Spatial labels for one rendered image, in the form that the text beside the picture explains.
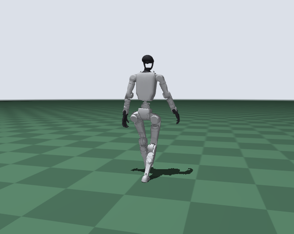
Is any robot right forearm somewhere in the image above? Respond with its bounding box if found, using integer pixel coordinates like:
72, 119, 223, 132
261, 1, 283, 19
166, 91, 176, 111

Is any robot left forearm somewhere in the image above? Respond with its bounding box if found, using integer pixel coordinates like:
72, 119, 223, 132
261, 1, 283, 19
123, 96, 131, 114

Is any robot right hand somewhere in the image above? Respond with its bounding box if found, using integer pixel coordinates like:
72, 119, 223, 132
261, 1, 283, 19
172, 109, 180, 124

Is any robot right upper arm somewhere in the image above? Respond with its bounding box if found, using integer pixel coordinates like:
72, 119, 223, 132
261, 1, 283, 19
155, 74, 170, 98

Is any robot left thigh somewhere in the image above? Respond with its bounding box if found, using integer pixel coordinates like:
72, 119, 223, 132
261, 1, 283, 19
130, 111, 148, 146

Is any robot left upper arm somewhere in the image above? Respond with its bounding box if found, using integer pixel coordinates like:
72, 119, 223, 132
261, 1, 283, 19
126, 74, 137, 98

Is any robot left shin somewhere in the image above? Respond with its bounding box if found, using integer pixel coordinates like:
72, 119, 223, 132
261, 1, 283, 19
138, 138, 148, 167

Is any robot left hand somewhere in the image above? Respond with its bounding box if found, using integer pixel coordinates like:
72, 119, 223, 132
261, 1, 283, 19
122, 110, 129, 128

